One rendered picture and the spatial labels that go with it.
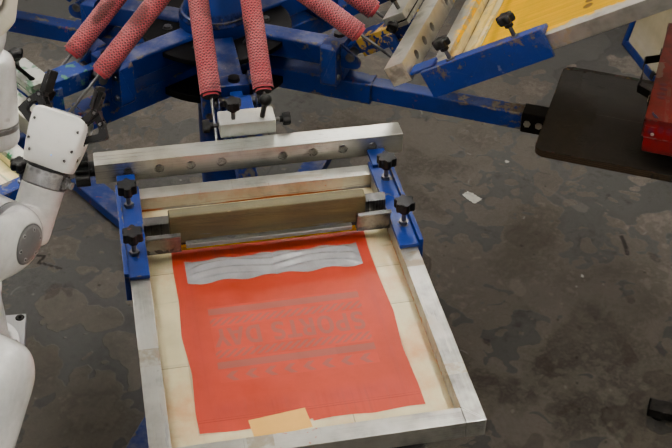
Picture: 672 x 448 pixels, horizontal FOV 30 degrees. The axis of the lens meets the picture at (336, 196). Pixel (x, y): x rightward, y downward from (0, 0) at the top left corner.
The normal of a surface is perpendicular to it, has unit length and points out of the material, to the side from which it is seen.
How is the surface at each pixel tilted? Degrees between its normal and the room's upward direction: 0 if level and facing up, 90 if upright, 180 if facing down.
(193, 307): 0
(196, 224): 90
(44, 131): 54
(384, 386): 0
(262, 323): 0
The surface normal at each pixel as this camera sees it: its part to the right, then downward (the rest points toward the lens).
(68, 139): -0.13, 0.03
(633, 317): 0.01, -0.80
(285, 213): 0.20, 0.59
